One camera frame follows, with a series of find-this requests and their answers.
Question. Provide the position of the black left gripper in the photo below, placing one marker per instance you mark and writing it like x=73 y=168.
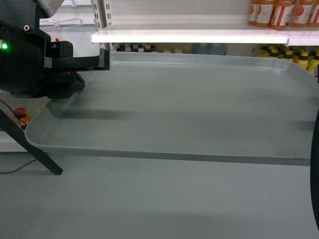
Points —
x=26 y=60

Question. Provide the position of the grey rectangular serving tray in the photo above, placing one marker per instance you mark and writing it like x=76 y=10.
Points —
x=186 y=107

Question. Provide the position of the white slotted shelf upright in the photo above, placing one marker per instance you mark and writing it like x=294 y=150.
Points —
x=102 y=14

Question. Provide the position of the red lid sauce jar right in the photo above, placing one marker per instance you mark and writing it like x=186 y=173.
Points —
x=23 y=117

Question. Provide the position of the black tripod leg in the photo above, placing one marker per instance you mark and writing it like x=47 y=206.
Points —
x=9 y=127

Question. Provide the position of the white top store shelf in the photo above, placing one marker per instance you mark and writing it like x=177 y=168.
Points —
x=205 y=33

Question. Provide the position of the orange drink bottle top right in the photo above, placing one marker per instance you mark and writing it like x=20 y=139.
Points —
x=279 y=14

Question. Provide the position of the yellow snack packs right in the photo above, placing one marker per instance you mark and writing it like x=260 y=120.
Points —
x=305 y=57

